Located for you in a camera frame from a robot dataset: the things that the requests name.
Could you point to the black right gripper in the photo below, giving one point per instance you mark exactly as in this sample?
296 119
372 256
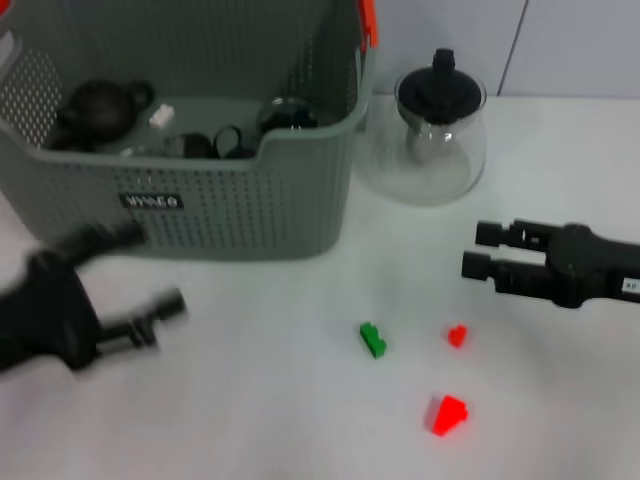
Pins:
585 265

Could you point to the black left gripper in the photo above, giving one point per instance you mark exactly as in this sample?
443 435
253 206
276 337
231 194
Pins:
45 315

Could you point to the white plate brick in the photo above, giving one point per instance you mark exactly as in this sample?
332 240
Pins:
161 116

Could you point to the grey-green perforated storage bin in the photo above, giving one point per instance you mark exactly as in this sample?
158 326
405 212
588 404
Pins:
225 210

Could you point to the small red brick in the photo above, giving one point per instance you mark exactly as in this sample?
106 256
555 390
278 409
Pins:
457 336

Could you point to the clear glass teapot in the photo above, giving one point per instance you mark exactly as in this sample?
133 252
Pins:
430 180

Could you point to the steel tea strainer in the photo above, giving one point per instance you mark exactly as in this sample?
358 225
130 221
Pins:
425 142

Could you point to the dark green studded brick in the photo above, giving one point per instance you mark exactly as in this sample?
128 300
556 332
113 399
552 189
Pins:
372 341

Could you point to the red slope brick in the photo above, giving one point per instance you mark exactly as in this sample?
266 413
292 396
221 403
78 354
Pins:
447 416

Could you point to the black clay teapot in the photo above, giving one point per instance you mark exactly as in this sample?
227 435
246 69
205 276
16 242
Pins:
100 107

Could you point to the black teapot lid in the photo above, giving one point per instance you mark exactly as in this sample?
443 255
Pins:
440 92

